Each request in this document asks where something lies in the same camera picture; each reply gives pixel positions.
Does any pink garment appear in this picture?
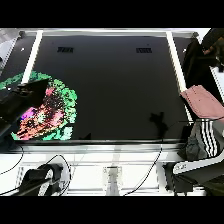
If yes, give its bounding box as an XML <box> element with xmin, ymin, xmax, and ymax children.
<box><xmin>179</xmin><ymin>84</ymin><xmax>224</xmax><ymax>122</ymax></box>

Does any grey garment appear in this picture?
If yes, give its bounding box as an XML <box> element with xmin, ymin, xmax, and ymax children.
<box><xmin>184</xmin><ymin>131</ymin><xmax>203</xmax><ymax>163</ymax></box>

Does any black white-striped garment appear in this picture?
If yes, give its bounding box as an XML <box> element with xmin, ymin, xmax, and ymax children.
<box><xmin>190</xmin><ymin>118</ymin><xmax>224</xmax><ymax>160</ymax></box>

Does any black cable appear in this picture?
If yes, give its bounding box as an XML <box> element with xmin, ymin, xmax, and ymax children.
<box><xmin>39</xmin><ymin>153</ymin><xmax>72</xmax><ymax>197</ymax></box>
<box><xmin>0</xmin><ymin>143</ymin><xmax>25</xmax><ymax>177</ymax></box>
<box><xmin>123</xmin><ymin>143</ymin><xmax>164</xmax><ymax>197</ymax></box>

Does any silver frame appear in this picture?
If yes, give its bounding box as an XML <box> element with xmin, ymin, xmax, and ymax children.
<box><xmin>0</xmin><ymin>28</ymin><xmax>224</xmax><ymax>197</ymax></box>

